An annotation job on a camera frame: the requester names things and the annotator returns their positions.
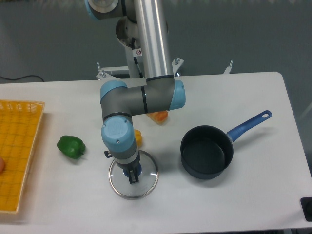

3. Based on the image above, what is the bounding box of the dark saucepan blue handle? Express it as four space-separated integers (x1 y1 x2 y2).
180 110 272 180

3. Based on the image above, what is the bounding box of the glass lid blue knob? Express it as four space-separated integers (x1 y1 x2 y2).
108 150 159 199

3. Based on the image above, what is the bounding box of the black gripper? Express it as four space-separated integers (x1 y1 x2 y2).
115 157 140 184

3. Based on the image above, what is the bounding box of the white bracket right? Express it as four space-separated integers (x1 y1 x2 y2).
223 60 233 75

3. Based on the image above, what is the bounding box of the yellow wicker basket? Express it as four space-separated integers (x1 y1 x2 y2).
0 99 45 214

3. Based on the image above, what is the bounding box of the yellow bell pepper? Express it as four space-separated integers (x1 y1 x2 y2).
134 129 143 147

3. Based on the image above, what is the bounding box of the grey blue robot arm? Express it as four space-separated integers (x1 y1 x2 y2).
85 0 186 183

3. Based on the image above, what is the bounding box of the green bell pepper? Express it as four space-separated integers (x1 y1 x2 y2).
57 135 86 159

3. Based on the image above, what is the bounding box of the orange bread loaf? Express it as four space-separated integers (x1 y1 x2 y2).
146 111 169 124

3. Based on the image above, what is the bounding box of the pink object in basket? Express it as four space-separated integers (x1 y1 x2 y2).
0 157 5 173

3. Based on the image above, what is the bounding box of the black device table corner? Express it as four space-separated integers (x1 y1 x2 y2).
300 197 312 222

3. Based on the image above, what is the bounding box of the black cable on floor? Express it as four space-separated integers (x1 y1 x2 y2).
0 75 44 82

